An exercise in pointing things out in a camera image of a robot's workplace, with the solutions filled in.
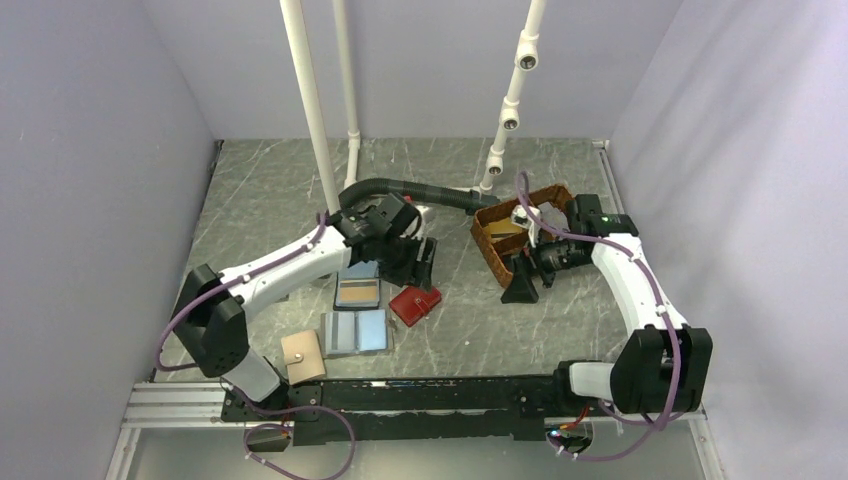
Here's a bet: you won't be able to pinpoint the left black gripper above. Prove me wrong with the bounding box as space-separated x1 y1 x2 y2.
376 232 437 295

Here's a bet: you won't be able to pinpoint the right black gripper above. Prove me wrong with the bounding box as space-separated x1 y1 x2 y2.
501 226 593 303

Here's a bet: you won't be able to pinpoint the red leather card holder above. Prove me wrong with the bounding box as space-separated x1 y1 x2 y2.
389 286 442 327

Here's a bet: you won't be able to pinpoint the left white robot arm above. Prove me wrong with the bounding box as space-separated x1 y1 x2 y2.
163 194 437 420

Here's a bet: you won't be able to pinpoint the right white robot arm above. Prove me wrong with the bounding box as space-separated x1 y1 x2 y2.
501 194 713 418

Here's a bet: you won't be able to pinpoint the gold cards in basket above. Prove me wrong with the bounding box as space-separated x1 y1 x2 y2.
483 218 525 243

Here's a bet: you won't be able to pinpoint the blue card holder orange card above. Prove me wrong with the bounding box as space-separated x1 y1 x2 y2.
333 261 381 311

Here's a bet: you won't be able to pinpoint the silver cards in basket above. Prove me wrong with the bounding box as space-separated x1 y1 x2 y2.
538 202 570 231

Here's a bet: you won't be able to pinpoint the open blue grey card holder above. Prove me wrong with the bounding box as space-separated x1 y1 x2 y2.
319 309 391 358

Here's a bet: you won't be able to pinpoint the beige snap card holder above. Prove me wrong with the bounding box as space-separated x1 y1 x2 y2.
281 329 327 385

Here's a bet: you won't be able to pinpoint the brown wicker divided basket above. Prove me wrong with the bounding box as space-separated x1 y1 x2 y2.
471 184 574 288

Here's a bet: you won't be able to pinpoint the white pole with fittings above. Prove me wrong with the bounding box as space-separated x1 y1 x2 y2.
478 0 547 194

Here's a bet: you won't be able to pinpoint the white rear pole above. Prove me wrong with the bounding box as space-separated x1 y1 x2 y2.
332 0 361 188

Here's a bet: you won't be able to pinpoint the white front pole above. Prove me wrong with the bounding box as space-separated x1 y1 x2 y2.
280 0 340 213

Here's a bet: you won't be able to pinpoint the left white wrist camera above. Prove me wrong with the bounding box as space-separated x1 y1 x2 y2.
404 196 436 239

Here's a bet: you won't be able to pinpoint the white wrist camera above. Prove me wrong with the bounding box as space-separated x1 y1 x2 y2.
404 196 436 239
510 205 541 247

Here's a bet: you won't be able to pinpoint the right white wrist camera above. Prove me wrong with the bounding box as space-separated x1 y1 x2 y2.
510 205 541 247

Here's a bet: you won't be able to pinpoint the black corrugated hose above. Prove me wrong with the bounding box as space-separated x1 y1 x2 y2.
337 177 501 216

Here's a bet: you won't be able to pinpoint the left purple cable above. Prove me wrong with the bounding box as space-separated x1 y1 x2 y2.
154 211 330 374

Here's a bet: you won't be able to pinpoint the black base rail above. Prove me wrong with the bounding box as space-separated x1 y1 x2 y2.
221 374 589 446

